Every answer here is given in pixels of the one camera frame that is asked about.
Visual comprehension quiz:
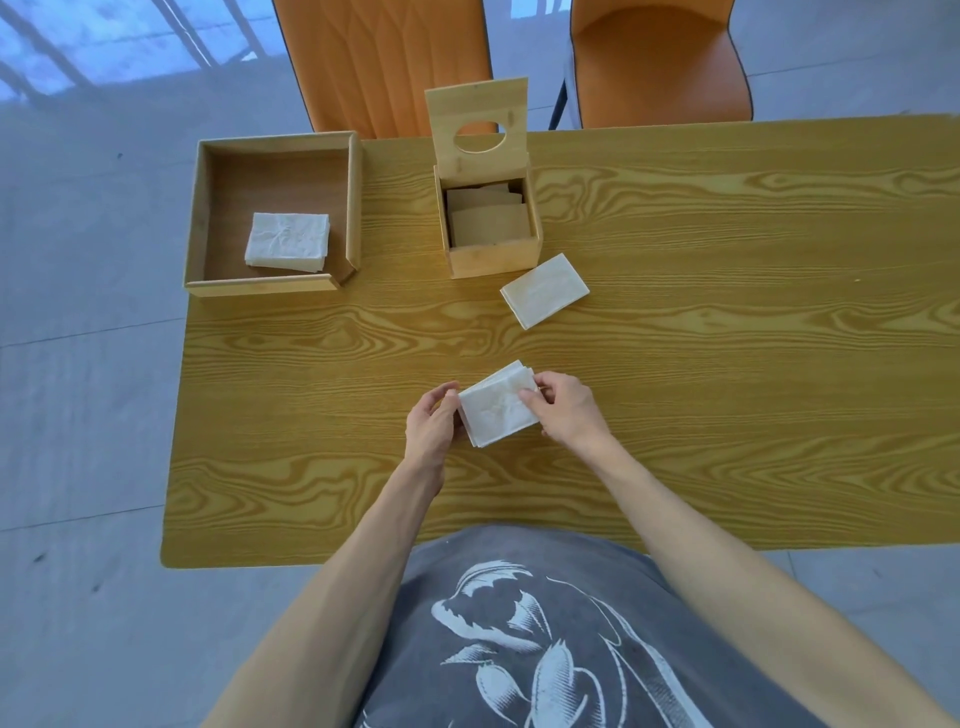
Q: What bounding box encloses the person's right hand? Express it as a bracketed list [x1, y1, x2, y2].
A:
[519, 371, 615, 454]

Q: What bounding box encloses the person's left hand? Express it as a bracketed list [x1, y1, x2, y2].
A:
[405, 381, 463, 481]

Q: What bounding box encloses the white napkin stack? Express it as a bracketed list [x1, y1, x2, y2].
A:
[500, 253, 591, 331]
[244, 212, 331, 273]
[457, 360, 543, 449]

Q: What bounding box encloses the person's left forearm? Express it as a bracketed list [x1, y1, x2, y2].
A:
[202, 459, 444, 728]

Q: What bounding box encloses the person's right forearm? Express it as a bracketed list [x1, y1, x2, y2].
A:
[589, 435, 954, 728]

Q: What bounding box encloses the wooden table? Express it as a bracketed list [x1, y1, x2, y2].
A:
[160, 112, 960, 570]

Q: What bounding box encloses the wooden tissue box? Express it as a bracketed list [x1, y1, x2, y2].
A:
[435, 161, 543, 280]

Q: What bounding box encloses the grey printed t-shirt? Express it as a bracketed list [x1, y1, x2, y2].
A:
[352, 523, 826, 728]

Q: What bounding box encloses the open wooden tray box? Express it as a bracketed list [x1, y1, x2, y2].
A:
[184, 131, 364, 299]

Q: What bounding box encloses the wooden tissue box lid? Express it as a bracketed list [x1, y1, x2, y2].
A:
[424, 77, 532, 183]

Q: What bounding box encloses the orange quilted chair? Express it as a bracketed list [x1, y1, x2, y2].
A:
[271, 0, 496, 141]

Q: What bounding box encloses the orange smooth chair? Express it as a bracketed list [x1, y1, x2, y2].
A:
[549, 0, 754, 131]

